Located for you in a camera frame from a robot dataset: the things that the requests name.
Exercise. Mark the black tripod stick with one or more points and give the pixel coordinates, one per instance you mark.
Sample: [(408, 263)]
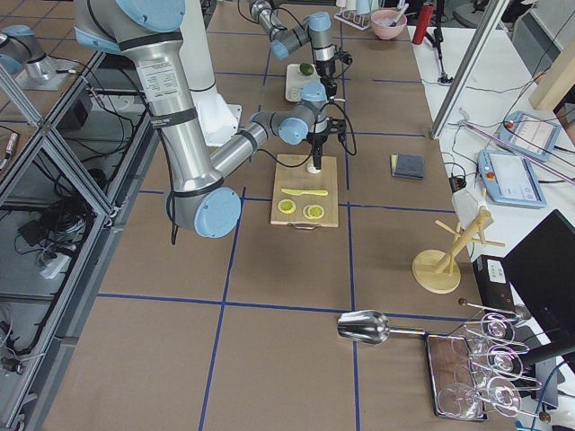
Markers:
[(438, 40)]

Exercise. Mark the top stacked lemon slice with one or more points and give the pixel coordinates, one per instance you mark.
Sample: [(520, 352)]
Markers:
[(286, 206)]

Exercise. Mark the wooden cutting board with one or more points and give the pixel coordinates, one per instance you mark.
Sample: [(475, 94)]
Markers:
[(291, 173)]

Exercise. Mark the near blue teach pendant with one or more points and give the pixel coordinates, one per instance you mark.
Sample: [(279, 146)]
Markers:
[(510, 180)]

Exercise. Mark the black monitor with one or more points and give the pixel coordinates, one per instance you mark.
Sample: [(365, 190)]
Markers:
[(541, 269)]

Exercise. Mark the yellow plastic knife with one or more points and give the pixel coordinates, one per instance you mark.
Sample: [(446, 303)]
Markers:
[(305, 192)]

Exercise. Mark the blue teach pendant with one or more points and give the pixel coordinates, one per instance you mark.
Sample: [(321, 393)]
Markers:
[(510, 180), (530, 135)]

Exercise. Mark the far blue teach pendant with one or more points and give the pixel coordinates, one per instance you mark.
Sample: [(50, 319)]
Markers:
[(530, 135)]

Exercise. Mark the white bear serving tray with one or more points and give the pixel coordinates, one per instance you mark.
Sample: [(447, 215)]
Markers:
[(295, 82)]

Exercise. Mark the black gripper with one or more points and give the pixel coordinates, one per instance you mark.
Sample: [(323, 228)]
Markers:
[(318, 140), (326, 70)]

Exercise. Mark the single lemon slice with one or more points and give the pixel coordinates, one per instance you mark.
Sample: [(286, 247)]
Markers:
[(313, 212)]

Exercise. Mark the aluminium frame post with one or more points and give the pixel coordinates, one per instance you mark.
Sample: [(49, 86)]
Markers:
[(478, 42)]

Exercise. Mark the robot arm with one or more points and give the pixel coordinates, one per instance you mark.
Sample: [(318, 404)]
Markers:
[(315, 29), (167, 42)]

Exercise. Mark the metal scoop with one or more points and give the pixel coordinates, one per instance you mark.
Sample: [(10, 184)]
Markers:
[(371, 327)]

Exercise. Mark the pink bowl with ice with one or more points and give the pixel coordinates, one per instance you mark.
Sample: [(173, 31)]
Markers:
[(386, 25)]

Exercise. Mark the wire glass rack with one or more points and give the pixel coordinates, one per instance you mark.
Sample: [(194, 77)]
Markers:
[(491, 374)]

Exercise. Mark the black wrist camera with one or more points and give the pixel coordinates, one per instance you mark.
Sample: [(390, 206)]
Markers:
[(344, 57), (337, 127)]

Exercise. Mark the wooden cup tree stand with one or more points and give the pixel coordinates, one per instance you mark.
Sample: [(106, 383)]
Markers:
[(436, 270)]

